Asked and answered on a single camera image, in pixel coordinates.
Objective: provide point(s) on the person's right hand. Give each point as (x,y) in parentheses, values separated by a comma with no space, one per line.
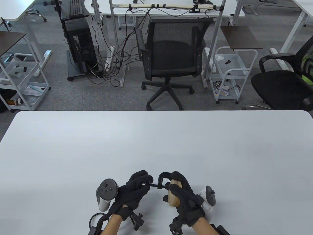
(189,204)

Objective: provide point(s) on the person's left hand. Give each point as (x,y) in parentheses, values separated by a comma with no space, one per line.
(132,193)

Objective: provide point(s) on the round wooden disc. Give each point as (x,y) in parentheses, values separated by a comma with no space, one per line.
(172,199)
(179,183)

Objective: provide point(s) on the black metal clamp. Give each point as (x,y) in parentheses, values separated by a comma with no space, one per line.
(159,180)

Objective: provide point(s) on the person's left forearm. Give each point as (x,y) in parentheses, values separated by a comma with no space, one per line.
(111,226)

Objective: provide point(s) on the person's right forearm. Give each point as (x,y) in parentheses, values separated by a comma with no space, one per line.
(203,229)

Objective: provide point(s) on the grey and white controller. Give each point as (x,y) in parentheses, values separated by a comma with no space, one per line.
(107,188)
(210,195)

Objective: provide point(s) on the black wrist sensor box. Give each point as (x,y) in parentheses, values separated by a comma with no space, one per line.
(94,232)
(220,231)

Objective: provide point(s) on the chrome chair base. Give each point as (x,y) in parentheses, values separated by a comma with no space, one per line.
(256,105)
(43,17)

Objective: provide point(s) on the black computer tower on stand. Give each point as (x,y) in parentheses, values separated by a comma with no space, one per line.
(73,72)

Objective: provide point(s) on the white power strip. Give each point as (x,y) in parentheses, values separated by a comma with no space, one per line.
(109,60)

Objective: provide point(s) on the white paper sheet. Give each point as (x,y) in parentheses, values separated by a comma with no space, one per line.
(34,90)

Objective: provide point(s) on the black mesh office chair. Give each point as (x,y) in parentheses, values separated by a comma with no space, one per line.
(171,53)

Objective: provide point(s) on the black office chair green back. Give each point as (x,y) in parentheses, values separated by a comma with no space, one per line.
(278,88)

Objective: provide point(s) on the small black clip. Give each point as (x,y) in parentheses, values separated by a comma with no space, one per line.
(228,61)

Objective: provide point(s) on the black bag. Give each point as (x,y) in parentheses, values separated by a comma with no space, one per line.
(3,102)

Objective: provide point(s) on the dark wood side table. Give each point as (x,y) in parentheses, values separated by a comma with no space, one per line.
(9,41)
(240,38)

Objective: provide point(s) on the white desk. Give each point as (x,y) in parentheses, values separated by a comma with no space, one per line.
(14,9)
(171,12)
(292,36)

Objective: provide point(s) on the black keyboard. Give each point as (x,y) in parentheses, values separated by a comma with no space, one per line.
(74,7)

